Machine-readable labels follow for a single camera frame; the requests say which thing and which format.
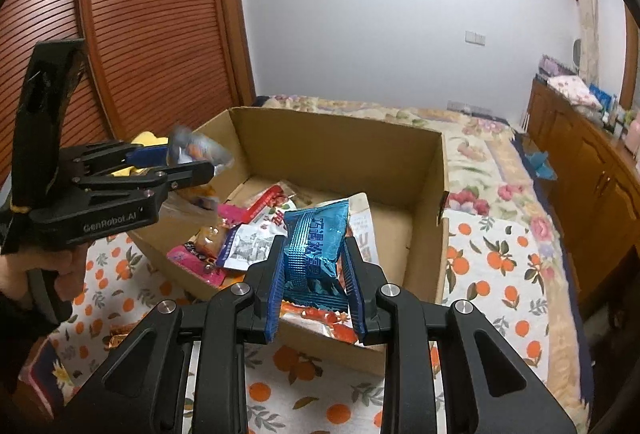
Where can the pink-ended cake packet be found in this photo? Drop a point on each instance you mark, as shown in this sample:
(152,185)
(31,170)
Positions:
(210,239)

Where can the silver snack packet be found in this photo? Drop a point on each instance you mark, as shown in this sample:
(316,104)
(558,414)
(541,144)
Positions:
(195,146)

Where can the white wall switch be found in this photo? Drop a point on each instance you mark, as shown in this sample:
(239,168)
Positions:
(475,37)

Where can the beige snack packet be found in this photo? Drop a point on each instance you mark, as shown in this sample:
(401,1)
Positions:
(300,194)

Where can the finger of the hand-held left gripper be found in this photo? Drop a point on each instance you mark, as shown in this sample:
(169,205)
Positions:
(190,174)
(147,156)

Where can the blue crumpled cloth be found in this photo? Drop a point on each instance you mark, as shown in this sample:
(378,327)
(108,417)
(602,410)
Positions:
(541,164)

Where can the person's left hand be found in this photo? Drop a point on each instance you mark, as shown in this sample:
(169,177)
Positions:
(72,271)

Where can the floral quilt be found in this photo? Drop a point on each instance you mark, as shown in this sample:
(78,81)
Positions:
(480,144)

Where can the small orange-brown snack packet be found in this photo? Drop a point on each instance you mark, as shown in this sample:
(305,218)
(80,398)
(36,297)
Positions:
(117,339)

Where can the pink floral folded cloth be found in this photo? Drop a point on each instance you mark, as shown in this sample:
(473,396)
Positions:
(575,89)

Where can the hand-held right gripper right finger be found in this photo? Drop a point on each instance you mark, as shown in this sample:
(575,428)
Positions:
(356,304)

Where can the purple folded cloth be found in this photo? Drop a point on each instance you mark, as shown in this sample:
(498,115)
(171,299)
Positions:
(555,65)

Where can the yellow plush toy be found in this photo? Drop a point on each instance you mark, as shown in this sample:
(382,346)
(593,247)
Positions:
(147,138)

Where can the blue snack packet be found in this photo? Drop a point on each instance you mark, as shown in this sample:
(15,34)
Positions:
(312,244)

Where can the large orange snack packet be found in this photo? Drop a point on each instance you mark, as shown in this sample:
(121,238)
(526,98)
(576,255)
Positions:
(320,321)

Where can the wooden cabinet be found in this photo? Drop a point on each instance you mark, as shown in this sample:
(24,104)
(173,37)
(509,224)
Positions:
(590,174)

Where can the white blue-print snack packet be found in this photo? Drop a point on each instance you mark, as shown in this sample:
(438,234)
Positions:
(245,249)

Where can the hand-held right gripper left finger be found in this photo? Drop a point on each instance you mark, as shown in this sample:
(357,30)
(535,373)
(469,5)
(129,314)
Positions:
(275,304)

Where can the wooden louvered wardrobe door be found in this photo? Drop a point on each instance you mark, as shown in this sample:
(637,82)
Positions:
(165,14)
(50,14)

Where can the cardboard box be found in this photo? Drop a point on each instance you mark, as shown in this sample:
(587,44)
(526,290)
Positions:
(320,149)

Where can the pale curtain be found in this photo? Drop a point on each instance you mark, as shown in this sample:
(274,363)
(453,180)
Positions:
(587,14)

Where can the white grey-print snack packet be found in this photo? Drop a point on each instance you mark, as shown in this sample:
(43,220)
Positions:
(362,224)

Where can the orange-fruit print blanket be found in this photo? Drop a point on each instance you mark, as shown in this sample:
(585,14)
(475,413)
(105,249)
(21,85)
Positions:
(500,274)

